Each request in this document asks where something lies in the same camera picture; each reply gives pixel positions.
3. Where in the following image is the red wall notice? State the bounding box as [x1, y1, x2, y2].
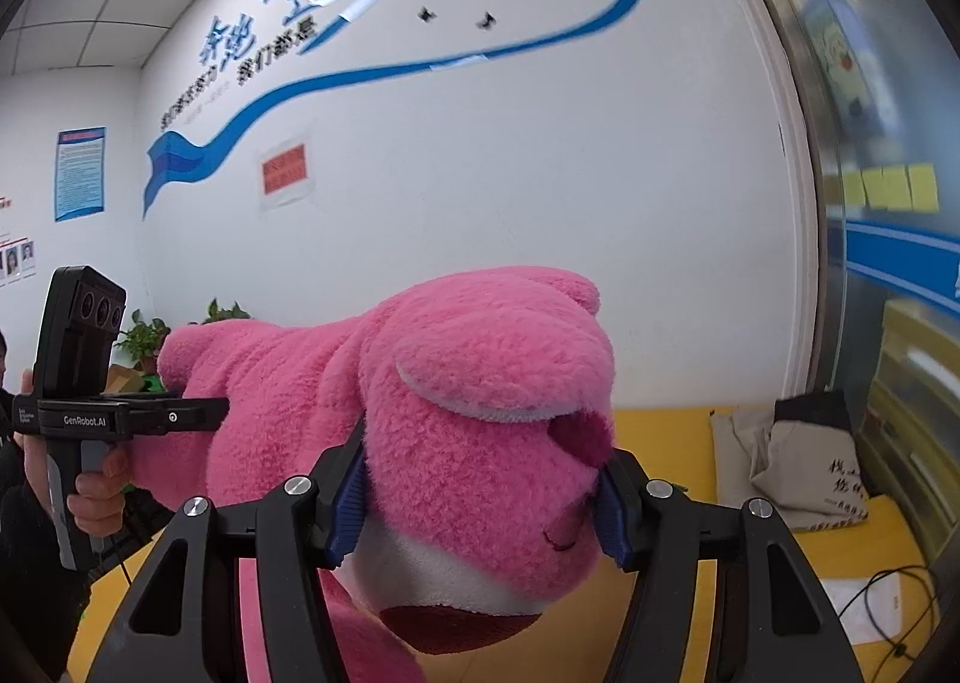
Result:
[259, 142, 314, 208]

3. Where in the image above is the metal shelf rack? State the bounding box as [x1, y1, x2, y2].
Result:
[868, 299, 960, 571]

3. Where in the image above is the cartoon poster on glass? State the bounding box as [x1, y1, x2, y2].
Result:
[801, 0, 880, 130]

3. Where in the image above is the pink plush bear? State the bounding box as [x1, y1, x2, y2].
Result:
[127, 265, 617, 683]

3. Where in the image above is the white paper sheet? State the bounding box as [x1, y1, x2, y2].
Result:
[821, 567, 942, 648]

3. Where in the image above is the blue ribbon wall decal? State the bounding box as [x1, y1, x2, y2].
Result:
[142, 0, 644, 223]

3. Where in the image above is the person's left hand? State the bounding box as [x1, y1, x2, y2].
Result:
[21, 366, 130, 540]

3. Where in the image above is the wall photo notice board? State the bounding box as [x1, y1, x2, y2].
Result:
[0, 192, 38, 287]

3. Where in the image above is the person's left forearm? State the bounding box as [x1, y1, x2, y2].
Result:
[0, 383, 95, 661]

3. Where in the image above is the blue framed wall poster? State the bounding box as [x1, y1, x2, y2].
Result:
[54, 127, 107, 223]

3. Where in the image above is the black cloth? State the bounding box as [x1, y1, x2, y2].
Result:
[772, 392, 852, 444]

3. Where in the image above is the green potted plant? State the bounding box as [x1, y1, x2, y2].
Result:
[187, 298, 252, 326]
[112, 308, 173, 377]

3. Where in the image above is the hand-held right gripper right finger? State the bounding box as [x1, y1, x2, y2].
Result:
[596, 449, 863, 683]

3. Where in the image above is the small brown carton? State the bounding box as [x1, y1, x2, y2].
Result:
[105, 364, 149, 395]

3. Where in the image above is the thin black cable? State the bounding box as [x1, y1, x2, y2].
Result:
[836, 563, 943, 658]

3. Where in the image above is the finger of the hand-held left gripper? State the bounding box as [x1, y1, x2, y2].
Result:
[120, 392, 230, 435]

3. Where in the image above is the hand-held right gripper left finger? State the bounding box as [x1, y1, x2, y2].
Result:
[71, 420, 368, 683]

